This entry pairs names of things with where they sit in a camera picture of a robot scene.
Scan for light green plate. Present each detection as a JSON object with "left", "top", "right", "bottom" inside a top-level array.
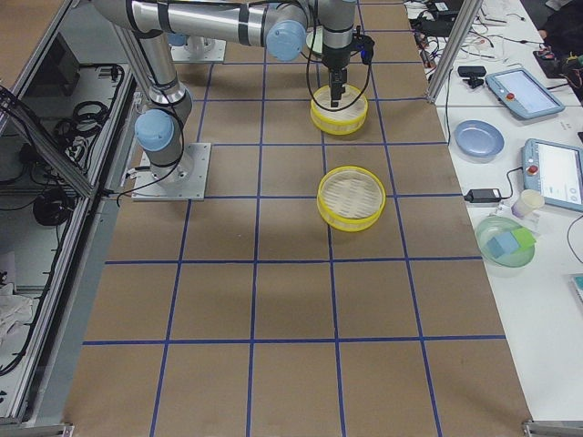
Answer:
[{"left": 306, "top": 27, "right": 322, "bottom": 58}]

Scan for yellow bamboo steamer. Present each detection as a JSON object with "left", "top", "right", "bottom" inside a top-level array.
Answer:
[
  {"left": 311, "top": 85, "right": 368, "bottom": 136},
  {"left": 317, "top": 166, "right": 386, "bottom": 232}
]

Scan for middle yellow bamboo steamer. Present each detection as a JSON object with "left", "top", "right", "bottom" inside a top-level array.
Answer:
[{"left": 311, "top": 85, "right": 368, "bottom": 136}]

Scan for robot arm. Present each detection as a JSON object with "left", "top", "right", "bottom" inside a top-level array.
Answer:
[
  {"left": 94, "top": 1, "right": 374, "bottom": 107},
  {"left": 114, "top": 26, "right": 192, "bottom": 184}
]

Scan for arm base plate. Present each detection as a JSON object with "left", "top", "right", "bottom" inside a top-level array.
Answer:
[
  {"left": 170, "top": 36, "right": 226, "bottom": 64},
  {"left": 130, "top": 143, "right": 211, "bottom": 201}
]

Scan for black webcam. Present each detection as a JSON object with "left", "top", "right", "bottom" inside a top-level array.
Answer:
[{"left": 457, "top": 66, "right": 486, "bottom": 89}]

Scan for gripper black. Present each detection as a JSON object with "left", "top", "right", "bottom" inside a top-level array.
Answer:
[{"left": 322, "top": 26, "right": 375, "bottom": 108}]

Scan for far teach pendant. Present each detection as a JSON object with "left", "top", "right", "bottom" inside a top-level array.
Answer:
[{"left": 485, "top": 68, "right": 565, "bottom": 119}]

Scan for near teach pendant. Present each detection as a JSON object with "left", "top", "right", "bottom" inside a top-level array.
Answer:
[{"left": 521, "top": 138, "right": 582, "bottom": 212}]

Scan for blue plate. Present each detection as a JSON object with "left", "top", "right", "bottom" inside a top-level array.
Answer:
[{"left": 454, "top": 119, "right": 505, "bottom": 163}]

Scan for black power adapter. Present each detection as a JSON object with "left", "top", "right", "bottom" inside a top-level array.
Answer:
[{"left": 464, "top": 188, "right": 507, "bottom": 204}]

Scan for teach pendant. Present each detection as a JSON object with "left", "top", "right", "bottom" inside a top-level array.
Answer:
[
  {"left": 521, "top": 138, "right": 582, "bottom": 212},
  {"left": 485, "top": 68, "right": 565, "bottom": 119}
]

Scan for green glass bowl with sponges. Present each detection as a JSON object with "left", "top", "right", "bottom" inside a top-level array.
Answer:
[{"left": 476, "top": 216, "right": 537, "bottom": 268}]

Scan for far yellow bamboo steamer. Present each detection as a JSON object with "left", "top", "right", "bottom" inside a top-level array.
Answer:
[{"left": 317, "top": 166, "right": 386, "bottom": 232}]

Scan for white paper cup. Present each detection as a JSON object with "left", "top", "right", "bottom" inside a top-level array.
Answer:
[{"left": 511, "top": 189, "right": 545, "bottom": 219}]

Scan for aluminium frame post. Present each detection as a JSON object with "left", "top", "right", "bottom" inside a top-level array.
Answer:
[{"left": 426, "top": 0, "right": 483, "bottom": 103}]

